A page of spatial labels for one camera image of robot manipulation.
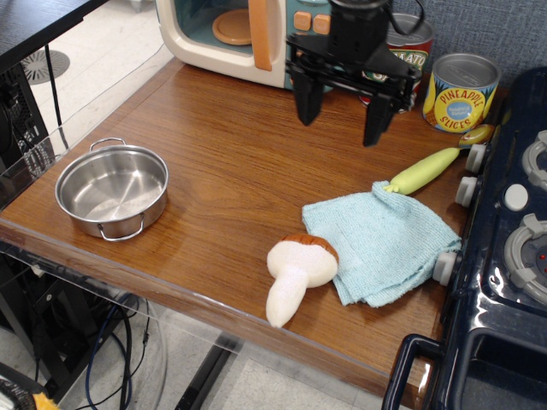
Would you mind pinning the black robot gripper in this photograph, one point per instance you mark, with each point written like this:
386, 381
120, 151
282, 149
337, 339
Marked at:
353, 56

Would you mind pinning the green handled metal spoon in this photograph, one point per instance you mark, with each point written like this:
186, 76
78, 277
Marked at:
426, 170

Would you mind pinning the tomato sauce can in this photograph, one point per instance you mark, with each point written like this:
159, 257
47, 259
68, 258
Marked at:
413, 48

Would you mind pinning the pineapple slices can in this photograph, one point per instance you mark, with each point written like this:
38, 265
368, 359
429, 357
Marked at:
460, 91

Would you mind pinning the toy microwave oven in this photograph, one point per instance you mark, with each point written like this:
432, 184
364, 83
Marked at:
242, 39

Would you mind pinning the white stove knob back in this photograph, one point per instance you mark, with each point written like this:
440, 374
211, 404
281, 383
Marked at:
475, 158

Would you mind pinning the white stove knob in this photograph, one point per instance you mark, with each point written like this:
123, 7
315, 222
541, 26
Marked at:
443, 268
475, 158
465, 191

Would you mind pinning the light blue cloth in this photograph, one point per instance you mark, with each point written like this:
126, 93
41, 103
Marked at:
387, 243

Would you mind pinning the white stove knob middle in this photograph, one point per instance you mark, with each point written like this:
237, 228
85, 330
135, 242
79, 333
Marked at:
465, 191

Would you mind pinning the plush mushroom toy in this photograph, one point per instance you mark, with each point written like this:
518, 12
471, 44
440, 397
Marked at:
297, 262

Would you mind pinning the white stove knob front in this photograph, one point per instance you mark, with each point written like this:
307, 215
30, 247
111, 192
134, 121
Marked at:
443, 268

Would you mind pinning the stainless steel pot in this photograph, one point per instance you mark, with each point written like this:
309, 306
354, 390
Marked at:
115, 191

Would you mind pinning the dark blue toy stove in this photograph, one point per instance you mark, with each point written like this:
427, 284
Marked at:
492, 354

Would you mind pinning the black desk at left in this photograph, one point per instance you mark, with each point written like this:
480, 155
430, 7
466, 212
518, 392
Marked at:
26, 27

